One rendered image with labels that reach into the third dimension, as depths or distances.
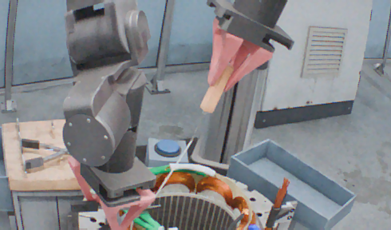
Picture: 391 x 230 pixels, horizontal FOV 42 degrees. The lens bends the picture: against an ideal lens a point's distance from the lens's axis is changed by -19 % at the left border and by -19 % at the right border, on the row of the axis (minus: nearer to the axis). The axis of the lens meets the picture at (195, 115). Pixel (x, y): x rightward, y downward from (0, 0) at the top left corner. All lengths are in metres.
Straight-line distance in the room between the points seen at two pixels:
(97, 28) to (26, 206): 0.50
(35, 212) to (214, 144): 0.49
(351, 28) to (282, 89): 0.63
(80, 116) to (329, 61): 2.86
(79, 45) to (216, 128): 0.71
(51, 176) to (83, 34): 0.42
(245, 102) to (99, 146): 0.71
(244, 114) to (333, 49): 2.12
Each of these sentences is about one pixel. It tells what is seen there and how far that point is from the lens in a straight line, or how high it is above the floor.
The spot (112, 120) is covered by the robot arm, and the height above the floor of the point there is 1.36.
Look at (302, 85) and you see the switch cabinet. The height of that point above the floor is 0.25.
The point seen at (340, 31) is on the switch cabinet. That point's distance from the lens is 3.30.
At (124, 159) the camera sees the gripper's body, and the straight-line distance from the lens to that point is 0.65.
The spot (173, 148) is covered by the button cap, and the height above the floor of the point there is 1.04.
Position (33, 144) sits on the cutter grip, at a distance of 1.00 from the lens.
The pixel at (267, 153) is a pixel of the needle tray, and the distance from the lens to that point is 1.16.
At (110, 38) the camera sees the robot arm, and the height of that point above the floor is 1.42.
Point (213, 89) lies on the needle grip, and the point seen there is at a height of 1.32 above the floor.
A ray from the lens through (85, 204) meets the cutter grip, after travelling 0.74.
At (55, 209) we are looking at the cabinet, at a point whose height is 0.99.
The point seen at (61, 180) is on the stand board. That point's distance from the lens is 0.96.
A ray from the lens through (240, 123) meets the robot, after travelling 1.25.
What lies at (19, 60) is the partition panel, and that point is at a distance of 3.13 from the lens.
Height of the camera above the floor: 1.65
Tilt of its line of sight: 30 degrees down
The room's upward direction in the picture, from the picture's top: 9 degrees clockwise
